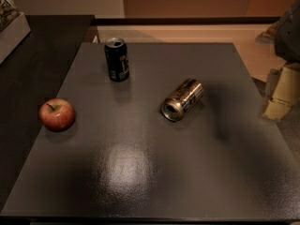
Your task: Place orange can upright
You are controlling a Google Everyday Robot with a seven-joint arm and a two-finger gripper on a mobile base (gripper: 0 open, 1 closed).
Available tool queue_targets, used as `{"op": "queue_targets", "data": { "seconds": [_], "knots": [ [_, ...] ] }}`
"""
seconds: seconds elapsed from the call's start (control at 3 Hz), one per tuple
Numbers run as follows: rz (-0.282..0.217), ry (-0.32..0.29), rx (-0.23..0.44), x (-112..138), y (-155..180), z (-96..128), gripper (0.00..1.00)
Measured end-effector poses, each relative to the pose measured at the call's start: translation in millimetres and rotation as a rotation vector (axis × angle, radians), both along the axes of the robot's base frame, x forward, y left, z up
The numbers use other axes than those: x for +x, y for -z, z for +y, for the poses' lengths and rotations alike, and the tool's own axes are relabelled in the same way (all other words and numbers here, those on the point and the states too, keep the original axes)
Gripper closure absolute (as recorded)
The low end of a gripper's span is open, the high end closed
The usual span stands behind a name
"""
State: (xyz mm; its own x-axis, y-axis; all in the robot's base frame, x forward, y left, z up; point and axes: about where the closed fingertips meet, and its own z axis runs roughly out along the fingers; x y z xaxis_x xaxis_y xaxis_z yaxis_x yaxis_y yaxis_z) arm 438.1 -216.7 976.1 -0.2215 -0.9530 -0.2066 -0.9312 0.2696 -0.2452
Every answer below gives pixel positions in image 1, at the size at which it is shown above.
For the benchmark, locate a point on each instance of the orange soda can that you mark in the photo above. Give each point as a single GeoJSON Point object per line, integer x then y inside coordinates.
{"type": "Point", "coordinates": [179, 102]}

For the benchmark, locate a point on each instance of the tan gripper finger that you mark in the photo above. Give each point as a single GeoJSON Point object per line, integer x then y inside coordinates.
{"type": "Point", "coordinates": [275, 109]}
{"type": "Point", "coordinates": [288, 84]}

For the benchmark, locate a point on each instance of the dark wooden side table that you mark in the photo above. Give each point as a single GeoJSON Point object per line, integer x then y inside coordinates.
{"type": "Point", "coordinates": [33, 73]}

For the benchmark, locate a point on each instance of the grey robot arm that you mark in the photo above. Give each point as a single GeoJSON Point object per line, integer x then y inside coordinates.
{"type": "Point", "coordinates": [287, 44]}

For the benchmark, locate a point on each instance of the grey box with snacks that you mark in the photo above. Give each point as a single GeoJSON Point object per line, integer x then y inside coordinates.
{"type": "Point", "coordinates": [14, 27]}

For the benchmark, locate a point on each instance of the red apple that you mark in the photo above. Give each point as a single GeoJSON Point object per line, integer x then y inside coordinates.
{"type": "Point", "coordinates": [56, 114]}

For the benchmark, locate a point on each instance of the dark blue soda can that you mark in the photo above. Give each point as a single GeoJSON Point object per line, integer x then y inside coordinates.
{"type": "Point", "coordinates": [116, 53]}

